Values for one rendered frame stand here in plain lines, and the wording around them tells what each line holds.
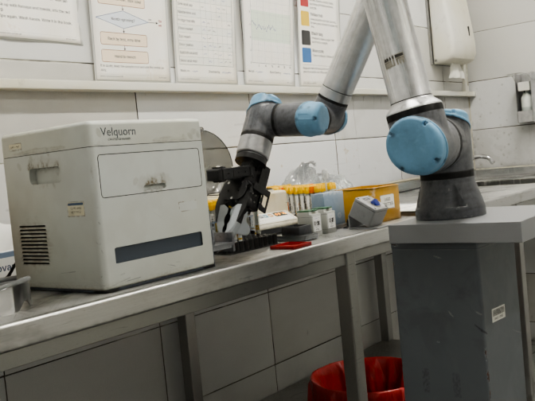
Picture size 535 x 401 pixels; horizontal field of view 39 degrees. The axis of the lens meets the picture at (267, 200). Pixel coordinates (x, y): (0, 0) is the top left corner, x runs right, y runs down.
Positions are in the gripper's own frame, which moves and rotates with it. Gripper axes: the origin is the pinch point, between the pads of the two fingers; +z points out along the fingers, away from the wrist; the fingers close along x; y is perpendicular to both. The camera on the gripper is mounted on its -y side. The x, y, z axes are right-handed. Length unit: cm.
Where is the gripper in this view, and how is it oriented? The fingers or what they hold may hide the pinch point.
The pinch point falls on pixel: (223, 238)
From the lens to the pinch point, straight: 159.3
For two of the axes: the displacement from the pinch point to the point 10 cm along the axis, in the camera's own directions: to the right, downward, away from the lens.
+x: -7.8, 0.4, 6.3
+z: -2.3, 9.1, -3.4
